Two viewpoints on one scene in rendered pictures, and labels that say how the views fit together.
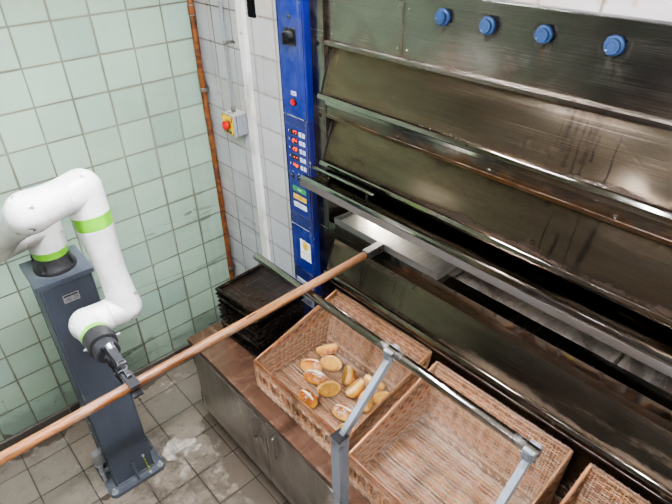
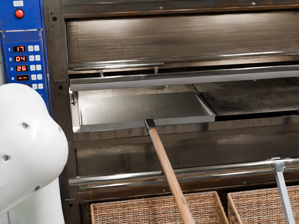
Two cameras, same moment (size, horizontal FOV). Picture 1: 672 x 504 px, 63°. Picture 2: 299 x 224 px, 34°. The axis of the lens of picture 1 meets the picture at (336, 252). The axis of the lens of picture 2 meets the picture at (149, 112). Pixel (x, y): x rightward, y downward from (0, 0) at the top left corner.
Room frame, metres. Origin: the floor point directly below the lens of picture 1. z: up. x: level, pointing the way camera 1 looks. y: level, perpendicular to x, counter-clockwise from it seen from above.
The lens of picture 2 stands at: (0.79, 1.34, 1.95)
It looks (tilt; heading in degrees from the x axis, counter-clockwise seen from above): 21 degrees down; 302
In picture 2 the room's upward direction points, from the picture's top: 1 degrees counter-clockwise
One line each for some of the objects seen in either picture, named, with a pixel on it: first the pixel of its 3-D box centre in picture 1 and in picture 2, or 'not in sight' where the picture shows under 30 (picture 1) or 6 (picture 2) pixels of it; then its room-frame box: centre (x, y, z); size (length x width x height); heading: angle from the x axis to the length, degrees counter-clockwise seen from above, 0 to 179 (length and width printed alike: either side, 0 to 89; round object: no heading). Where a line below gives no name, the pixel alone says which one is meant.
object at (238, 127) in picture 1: (234, 122); not in sight; (2.41, 0.45, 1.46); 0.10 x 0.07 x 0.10; 41
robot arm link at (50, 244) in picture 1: (39, 231); not in sight; (1.65, 1.05, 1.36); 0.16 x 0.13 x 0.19; 145
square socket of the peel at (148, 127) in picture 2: (373, 250); (150, 126); (1.72, -0.14, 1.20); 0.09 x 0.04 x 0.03; 131
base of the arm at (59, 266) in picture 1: (48, 252); not in sight; (1.70, 1.07, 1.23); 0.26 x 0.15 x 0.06; 40
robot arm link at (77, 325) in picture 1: (91, 325); not in sight; (1.35, 0.80, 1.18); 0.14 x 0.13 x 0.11; 41
